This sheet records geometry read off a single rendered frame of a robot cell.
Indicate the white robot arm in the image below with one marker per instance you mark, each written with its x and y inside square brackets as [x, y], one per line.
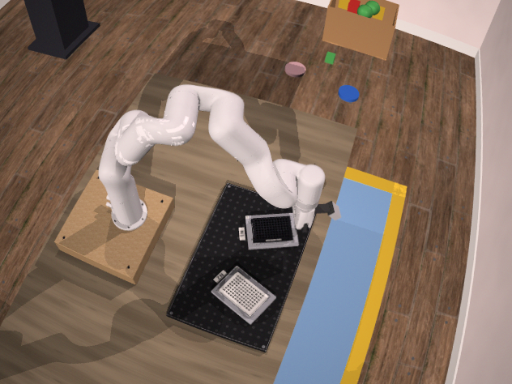
[134, 135]

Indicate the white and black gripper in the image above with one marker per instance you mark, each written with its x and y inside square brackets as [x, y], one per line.
[302, 217]

